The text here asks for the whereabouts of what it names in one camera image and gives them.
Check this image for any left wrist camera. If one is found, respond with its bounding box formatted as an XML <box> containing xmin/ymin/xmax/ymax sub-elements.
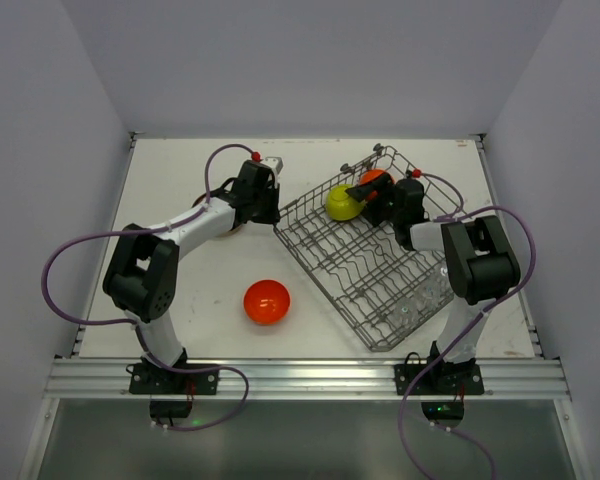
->
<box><xmin>262</xmin><ymin>156</ymin><xmax>283</xmax><ymax>175</ymax></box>

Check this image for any orange bowl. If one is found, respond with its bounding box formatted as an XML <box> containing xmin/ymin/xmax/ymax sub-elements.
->
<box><xmin>243</xmin><ymin>279</ymin><xmax>291</xmax><ymax>326</ymax></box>
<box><xmin>358</xmin><ymin>169</ymin><xmax>395</xmax><ymax>189</ymax></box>

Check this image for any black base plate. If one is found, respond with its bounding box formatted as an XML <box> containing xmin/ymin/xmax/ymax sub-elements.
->
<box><xmin>125</xmin><ymin>361</ymin><xmax>218</xmax><ymax>396</ymax></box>
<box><xmin>393</xmin><ymin>361</ymin><xmax>485</xmax><ymax>396</ymax></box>

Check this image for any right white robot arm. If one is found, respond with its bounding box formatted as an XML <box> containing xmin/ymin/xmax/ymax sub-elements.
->
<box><xmin>345</xmin><ymin>173</ymin><xmax>521</xmax><ymax>366</ymax></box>

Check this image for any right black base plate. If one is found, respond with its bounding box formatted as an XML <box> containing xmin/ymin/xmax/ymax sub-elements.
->
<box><xmin>393</xmin><ymin>361</ymin><xmax>485</xmax><ymax>396</ymax></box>

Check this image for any orange bowl back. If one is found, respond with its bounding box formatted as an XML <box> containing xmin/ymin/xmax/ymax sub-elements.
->
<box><xmin>358</xmin><ymin>169</ymin><xmax>395</xmax><ymax>189</ymax></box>

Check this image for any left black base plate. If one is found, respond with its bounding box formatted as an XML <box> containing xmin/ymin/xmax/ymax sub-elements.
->
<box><xmin>125</xmin><ymin>361</ymin><xmax>218</xmax><ymax>396</ymax></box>

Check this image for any grey wire dish rack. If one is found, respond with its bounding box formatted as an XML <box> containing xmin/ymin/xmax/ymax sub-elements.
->
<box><xmin>275</xmin><ymin>140</ymin><xmax>490</xmax><ymax>356</ymax></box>

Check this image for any aluminium mounting rail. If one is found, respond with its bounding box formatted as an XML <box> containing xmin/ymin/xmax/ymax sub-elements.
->
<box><xmin>43</xmin><ymin>358</ymin><xmax>570</xmax><ymax>401</ymax></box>

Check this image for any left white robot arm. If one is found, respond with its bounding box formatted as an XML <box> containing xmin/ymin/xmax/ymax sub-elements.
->
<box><xmin>103</xmin><ymin>157</ymin><xmax>283</xmax><ymax>368</ymax></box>

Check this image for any yellow-green bowl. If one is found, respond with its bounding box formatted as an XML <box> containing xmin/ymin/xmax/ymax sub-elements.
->
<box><xmin>325</xmin><ymin>184</ymin><xmax>364</xmax><ymax>222</ymax></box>

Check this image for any orange bowl front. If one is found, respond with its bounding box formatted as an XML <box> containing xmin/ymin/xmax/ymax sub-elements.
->
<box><xmin>243</xmin><ymin>279</ymin><xmax>291</xmax><ymax>326</ymax></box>

